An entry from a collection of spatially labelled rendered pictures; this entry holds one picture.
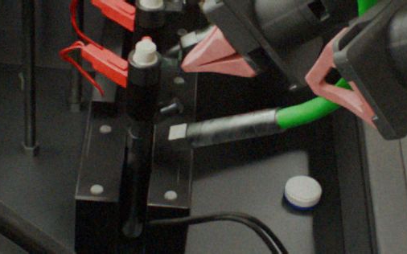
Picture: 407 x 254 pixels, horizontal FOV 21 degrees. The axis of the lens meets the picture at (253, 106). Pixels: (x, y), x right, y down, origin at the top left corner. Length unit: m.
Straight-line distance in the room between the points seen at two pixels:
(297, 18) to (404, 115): 0.18
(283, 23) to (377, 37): 0.17
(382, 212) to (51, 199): 0.35
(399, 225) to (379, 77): 0.38
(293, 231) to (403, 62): 0.53
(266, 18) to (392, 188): 0.29
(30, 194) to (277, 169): 0.27
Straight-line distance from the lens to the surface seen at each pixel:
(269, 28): 0.81
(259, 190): 1.18
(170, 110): 0.92
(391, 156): 1.07
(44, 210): 1.14
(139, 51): 0.88
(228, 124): 0.78
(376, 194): 1.03
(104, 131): 1.00
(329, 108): 0.73
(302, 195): 1.16
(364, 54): 0.64
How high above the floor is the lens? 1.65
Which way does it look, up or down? 40 degrees down
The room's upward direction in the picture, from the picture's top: 9 degrees clockwise
